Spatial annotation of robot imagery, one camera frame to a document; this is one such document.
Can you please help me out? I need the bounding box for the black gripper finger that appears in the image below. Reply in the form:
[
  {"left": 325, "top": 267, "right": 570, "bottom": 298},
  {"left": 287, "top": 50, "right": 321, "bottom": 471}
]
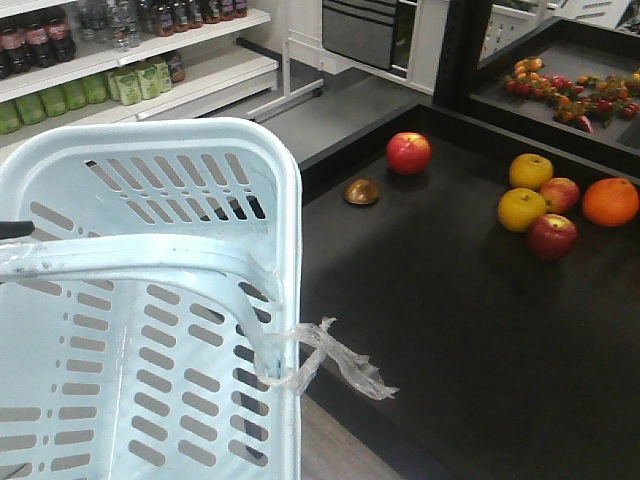
[{"left": 0, "top": 221, "right": 35, "bottom": 240}]

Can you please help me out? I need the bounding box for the light blue plastic basket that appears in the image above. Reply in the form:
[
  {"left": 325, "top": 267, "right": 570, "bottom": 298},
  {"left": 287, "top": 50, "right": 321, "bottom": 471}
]
[{"left": 1, "top": 118, "right": 301, "bottom": 479}]

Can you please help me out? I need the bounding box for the red apple near basket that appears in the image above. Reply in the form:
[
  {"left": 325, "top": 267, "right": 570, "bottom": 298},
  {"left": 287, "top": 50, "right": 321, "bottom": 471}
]
[{"left": 386, "top": 132, "right": 432, "bottom": 175}]

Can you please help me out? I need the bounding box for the white supermarket shelving unit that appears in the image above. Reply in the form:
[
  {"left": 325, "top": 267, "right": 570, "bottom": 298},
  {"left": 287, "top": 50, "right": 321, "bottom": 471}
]
[{"left": 1, "top": 7, "right": 278, "bottom": 158}]

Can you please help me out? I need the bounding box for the clear plastic strip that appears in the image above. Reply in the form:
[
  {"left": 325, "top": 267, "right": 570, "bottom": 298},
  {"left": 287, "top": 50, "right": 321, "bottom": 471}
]
[{"left": 257, "top": 317, "right": 399, "bottom": 400}]

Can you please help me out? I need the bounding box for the brown half shell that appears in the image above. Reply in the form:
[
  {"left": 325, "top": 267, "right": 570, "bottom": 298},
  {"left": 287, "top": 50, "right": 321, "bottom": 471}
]
[{"left": 342, "top": 178, "right": 381, "bottom": 206}]

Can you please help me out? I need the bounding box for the black wooden produce stand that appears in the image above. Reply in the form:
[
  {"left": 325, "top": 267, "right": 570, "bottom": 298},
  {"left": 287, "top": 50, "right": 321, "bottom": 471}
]
[{"left": 303, "top": 1, "right": 639, "bottom": 479}]

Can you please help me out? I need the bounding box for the cherry tomato vine bunch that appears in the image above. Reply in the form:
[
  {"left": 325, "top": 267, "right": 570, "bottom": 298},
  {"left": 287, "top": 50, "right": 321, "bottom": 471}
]
[{"left": 502, "top": 57, "right": 639, "bottom": 133}]

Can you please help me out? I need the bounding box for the orange far left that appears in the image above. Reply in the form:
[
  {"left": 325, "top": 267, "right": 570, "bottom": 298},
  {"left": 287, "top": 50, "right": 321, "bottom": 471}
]
[{"left": 582, "top": 177, "right": 639, "bottom": 227}]

